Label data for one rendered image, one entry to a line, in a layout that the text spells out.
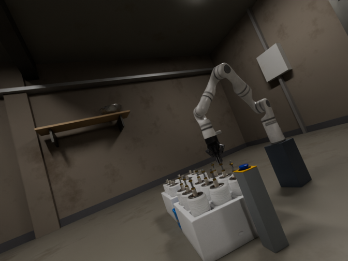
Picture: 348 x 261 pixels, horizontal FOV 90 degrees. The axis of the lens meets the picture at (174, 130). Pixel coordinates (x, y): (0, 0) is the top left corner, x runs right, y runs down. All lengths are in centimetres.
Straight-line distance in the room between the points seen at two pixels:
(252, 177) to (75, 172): 314
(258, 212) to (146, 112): 342
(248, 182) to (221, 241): 29
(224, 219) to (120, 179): 287
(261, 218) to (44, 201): 316
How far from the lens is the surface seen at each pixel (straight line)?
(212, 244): 89
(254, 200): 79
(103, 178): 354
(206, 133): 103
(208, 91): 111
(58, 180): 358
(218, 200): 91
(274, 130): 140
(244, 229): 94
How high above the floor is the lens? 47
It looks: 8 degrees up
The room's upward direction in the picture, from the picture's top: 20 degrees counter-clockwise
